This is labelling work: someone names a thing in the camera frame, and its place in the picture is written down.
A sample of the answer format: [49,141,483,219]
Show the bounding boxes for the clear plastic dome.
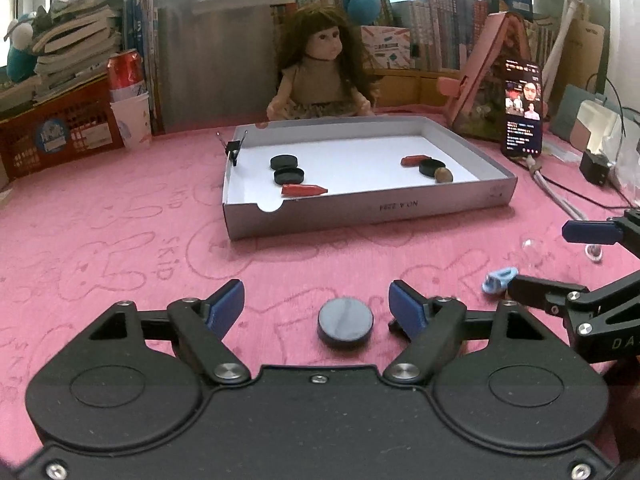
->
[520,237,548,266]

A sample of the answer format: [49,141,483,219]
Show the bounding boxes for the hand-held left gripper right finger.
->
[384,280,551,386]

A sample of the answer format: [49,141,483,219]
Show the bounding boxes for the row of upright books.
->
[395,0,493,73]

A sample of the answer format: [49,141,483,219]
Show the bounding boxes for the grey lanyard with ring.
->
[522,156,604,264]

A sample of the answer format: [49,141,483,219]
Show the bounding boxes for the colourful printed box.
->
[359,25,412,71]

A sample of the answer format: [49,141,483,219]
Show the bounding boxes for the black charger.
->
[579,149,613,186]

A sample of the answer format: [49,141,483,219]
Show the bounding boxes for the stack of worn books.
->
[32,0,126,106]

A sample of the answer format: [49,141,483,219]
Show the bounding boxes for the orange plastic crate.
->
[0,80,126,181]

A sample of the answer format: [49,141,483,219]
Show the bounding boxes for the white paper cup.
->
[110,91,152,151]

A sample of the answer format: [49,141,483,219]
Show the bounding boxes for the grey-green box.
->
[550,84,601,148]

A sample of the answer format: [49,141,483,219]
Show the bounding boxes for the pink towel cloth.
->
[0,105,640,461]

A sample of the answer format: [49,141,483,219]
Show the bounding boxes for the black smartphone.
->
[501,60,546,157]

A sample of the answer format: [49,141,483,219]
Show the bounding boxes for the red drink can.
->
[107,50,146,101]

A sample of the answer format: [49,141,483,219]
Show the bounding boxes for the white tube lamp stand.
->
[542,0,588,106]

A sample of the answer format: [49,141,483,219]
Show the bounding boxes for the white cardboard box tray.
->
[221,115,517,241]

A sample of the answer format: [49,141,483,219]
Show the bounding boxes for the blue upright books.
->
[122,0,163,136]

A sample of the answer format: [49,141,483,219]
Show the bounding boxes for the black cable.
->
[542,167,638,211]

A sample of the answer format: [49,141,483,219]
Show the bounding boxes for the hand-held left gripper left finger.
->
[85,279,251,386]

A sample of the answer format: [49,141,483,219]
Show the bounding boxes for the black binder clip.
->
[217,130,250,167]

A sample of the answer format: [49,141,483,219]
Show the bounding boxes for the blue and white plush toy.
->
[2,7,41,83]

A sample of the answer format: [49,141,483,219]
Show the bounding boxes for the blue hair clip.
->
[481,266,518,295]

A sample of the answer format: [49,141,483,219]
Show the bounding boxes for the blue plush ball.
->
[346,0,383,26]

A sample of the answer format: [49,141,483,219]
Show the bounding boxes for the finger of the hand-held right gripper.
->
[507,275,591,313]
[562,208,640,246]

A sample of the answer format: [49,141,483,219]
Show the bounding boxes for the brown-haired doll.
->
[266,4,378,122]

